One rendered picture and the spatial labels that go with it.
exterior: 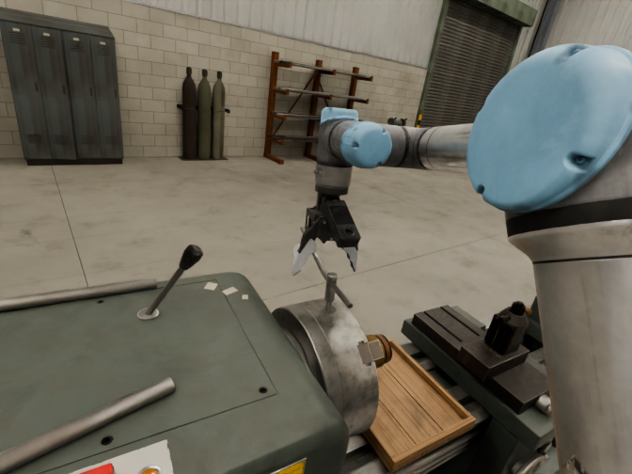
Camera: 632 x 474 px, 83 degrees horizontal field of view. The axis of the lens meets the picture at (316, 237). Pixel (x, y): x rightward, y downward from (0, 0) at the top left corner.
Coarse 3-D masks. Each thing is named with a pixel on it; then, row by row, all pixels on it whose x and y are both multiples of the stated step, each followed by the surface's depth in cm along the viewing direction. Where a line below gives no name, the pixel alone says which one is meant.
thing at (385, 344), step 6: (366, 336) 92; (372, 336) 92; (378, 336) 92; (384, 336) 93; (366, 342) 89; (384, 342) 91; (384, 348) 90; (390, 348) 91; (384, 354) 89; (390, 354) 91; (378, 360) 88; (384, 360) 89; (378, 366) 89
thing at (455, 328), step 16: (416, 320) 130; (432, 320) 128; (448, 320) 130; (464, 320) 131; (432, 336) 124; (448, 336) 121; (464, 336) 122; (480, 336) 124; (448, 352) 119; (464, 368) 114; (528, 368) 112; (496, 384) 105; (512, 384) 104; (528, 384) 105; (544, 384) 106; (512, 400) 101; (528, 400) 99
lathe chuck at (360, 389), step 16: (304, 304) 82; (320, 304) 82; (336, 304) 82; (320, 320) 75; (336, 320) 76; (352, 320) 78; (336, 336) 73; (352, 336) 74; (336, 352) 71; (352, 352) 72; (352, 368) 71; (368, 368) 72; (352, 384) 70; (368, 384) 72; (352, 400) 70; (368, 400) 72; (352, 416) 71; (368, 416) 73; (352, 432) 73
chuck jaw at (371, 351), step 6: (360, 342) 75; (372, 342) 78; (378, 342) 78; (360, 348) 74; (366, 348) 75; (372, 348) 77; (378, 348) 78; (360, 354) 74; (366, 354) 74; (372, 354) 76; (378, 354) 77; (366, 360) 74; (372, 360) 74; (366, 366) 73
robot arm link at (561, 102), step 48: (576, 48) 23; (528, 96) 25; (576, 96) 22; (624, 96) 21; (480, 144) 29; (528, 144) 25; (576, 144) 21; (624, 144) 21; (480, 192) 29; (528, 192) 24; (576, 192) 23; (624, 192) 22; (528, 240) 26; (576, 240) 23; (624, 240) 22; (576, 288) 24; (624, 288) 22; (576, 336) 24; (624, 336) 22; (576, 384) 24; (624, 384) 22; (576, 432) 24; (624, 432) 22
